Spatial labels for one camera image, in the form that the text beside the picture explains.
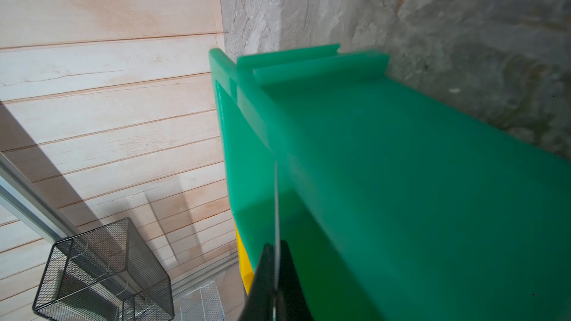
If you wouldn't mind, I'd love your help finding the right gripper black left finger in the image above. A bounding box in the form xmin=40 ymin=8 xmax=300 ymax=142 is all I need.
xmin=239 ymin=244 xmax=276 ymax=321

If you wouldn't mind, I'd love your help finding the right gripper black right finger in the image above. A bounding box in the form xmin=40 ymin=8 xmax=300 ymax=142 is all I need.
xmin=276 ymin=240 xmax=314 ymax=321

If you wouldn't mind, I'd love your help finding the green plastic bin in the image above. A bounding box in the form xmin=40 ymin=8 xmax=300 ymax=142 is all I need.
xmin=209 ymin=45 xmax=570 ymax=320

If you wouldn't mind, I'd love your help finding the yellow plastic bin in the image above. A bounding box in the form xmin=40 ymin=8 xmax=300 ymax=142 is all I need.
xmin=235 ymin=226 xmax=254 ymax=296

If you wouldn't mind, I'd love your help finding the black wire mesh basket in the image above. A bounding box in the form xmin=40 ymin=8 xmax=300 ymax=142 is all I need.
xmin=32 ymin=218 xmax=175 ymax=320

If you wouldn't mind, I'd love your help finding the horizontal aluminium wall rail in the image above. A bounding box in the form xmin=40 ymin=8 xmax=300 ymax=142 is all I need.
xmin=1 ymin=154 xmax=80 ymax=244

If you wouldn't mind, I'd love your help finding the white wire mesh shelf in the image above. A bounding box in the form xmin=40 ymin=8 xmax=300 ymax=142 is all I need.
xmin=173 ymin=281 xmax=226 ymax=321

